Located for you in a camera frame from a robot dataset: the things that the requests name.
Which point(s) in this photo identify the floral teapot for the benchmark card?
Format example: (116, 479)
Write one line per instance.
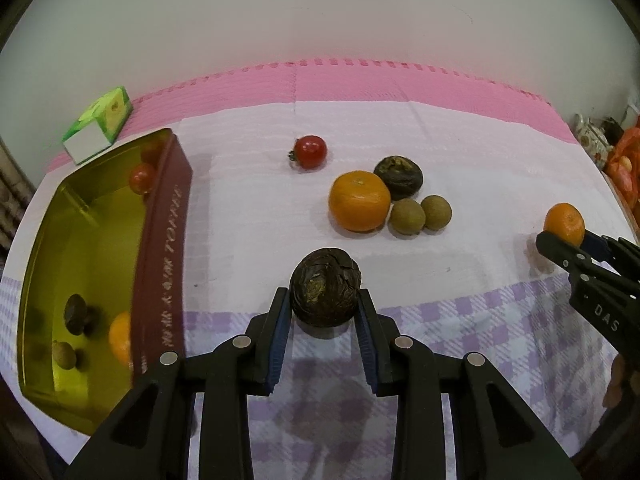
(592, 137)

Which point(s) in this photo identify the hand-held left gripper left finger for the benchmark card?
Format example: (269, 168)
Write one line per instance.
(277, 347)

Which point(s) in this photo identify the orange plastic bag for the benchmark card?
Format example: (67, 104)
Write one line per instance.
(627, 170)

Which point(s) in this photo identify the green tissue box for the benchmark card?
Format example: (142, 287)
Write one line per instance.
(107, 110)

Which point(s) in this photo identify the small red tomato with stem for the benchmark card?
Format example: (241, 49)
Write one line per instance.
(311, 151)

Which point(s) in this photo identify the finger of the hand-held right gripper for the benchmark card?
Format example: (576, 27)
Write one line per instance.
(562, 255)
(597, 245)

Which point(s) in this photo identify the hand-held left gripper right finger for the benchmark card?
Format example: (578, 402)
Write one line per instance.
(367, 347)

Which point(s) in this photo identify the red and gold tin box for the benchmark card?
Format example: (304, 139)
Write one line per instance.
(100, 240)

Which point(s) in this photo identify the orange mandarin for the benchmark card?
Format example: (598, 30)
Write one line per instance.
(565, 222)
(359, 201)
(121, 338)

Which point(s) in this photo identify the dark wrinkled passion fruit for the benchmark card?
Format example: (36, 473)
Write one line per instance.
(325, 280)
(77, 312)
(398, 175)

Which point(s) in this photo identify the pink purple checkered tablecloth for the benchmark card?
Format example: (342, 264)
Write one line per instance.
(475, 135)

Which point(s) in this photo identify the person's right hand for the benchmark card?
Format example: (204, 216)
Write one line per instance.
(619, 377)

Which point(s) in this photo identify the brown longan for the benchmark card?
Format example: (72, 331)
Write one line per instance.
(436, 212)
(407, 216)
(64, 355)

